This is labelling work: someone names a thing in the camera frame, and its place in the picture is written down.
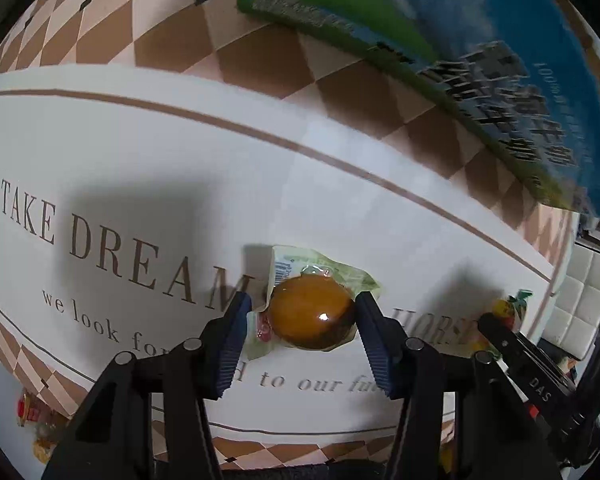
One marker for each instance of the checkered printed tablecloth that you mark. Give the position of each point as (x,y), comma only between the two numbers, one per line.
(130,160)

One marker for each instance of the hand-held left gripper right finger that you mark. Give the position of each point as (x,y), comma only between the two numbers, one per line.
(375,345)

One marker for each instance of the brown jelly cup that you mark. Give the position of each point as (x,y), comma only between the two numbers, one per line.
(310,310)

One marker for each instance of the small red snack packet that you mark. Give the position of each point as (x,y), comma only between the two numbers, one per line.
(30,407)

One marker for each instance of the cardboard box blue green print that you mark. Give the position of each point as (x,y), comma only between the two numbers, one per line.
(480,35)

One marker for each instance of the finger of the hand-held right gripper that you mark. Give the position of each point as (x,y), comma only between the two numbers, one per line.
(515,345)

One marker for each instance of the small yellow snack packet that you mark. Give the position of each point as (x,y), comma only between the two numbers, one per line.
(47,442)

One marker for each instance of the white cushioned chair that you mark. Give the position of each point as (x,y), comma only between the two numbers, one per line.
(580,280)

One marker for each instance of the green fruit candy packet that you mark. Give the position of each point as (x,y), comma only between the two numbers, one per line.
(510,307)

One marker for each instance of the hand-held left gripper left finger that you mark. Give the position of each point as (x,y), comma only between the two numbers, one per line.
(232,345)

